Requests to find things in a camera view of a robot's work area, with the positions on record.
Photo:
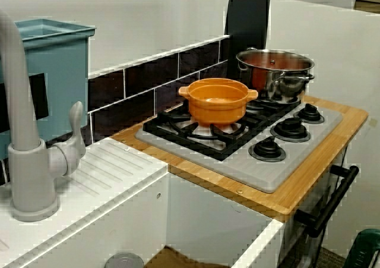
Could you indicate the black stove knob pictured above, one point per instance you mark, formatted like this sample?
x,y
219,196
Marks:
x,y
268,149
291,128
310,113

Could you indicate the stainless steel cooking pot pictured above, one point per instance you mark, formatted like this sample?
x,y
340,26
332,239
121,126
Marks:
x,y
285,86

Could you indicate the white toy sink unit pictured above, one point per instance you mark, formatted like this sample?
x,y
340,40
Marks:
x,y
207,229

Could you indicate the green plastic object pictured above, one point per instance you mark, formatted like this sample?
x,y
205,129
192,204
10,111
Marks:
x,y
366,250

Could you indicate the black stove grate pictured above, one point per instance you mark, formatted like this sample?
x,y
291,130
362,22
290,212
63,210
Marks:
x,y
184,143

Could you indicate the orange plastic toy pot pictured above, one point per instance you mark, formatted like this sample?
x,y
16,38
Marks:
x,y
216,110

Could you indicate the wooden countertop board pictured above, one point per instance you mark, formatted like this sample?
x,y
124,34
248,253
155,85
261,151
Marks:
x,y
297,196

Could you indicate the white toy oven front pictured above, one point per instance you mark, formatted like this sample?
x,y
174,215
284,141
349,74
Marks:
x,y
308,244

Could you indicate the blue plastic bin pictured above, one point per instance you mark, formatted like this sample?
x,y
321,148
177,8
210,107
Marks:
x,y
59,86

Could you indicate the grey toy faucet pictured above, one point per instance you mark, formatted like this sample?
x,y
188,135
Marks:
x,y
32,176

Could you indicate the grey sink drain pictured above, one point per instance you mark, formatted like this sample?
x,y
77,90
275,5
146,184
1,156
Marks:
x,y
124,261

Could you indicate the grey toy stove top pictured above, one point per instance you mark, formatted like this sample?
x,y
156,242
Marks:
x,y
252,173

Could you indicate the black vertical post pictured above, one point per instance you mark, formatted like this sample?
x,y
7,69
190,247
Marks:
x,y
249,18

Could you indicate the dark tile backsplash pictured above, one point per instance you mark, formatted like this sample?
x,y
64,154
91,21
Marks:
x,y
139,80

